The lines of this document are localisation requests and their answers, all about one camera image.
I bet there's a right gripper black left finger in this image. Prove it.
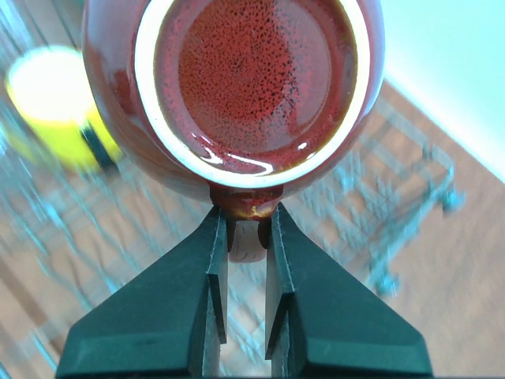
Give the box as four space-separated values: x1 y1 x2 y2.
55 207 228 378

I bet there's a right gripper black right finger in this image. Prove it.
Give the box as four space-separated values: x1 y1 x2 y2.
265 205 433 378

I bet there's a dark red round mug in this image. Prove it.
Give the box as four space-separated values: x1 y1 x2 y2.
83 1 385 263

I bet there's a yellow mug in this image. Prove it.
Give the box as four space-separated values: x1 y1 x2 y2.
5 45 122 171

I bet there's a grey wire dish rack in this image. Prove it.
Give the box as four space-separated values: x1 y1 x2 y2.
1 1 462 373

